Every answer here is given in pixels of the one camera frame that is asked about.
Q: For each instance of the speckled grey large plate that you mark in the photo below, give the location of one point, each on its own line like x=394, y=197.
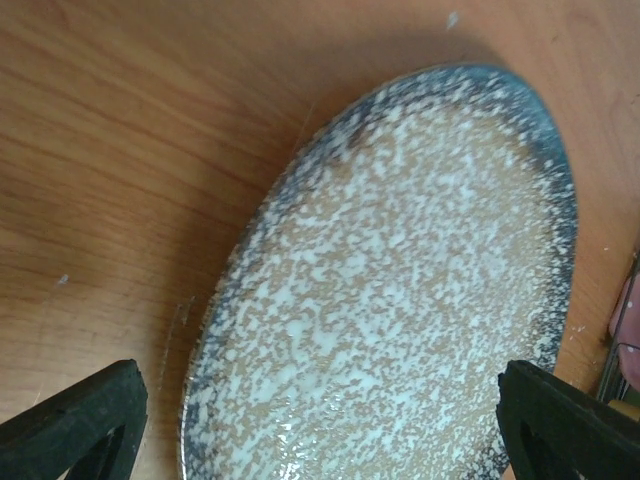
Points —
x=420, y=241

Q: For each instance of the dark wire dish rack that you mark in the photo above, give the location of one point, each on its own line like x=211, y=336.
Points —
x=612, y=384

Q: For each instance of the pink white dotted plate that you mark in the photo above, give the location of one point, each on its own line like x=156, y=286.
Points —
x=625, y=321

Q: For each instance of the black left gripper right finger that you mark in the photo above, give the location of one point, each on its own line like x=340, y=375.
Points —
x=552, y=430

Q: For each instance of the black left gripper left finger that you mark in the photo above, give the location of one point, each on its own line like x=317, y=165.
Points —
x=91, y=430

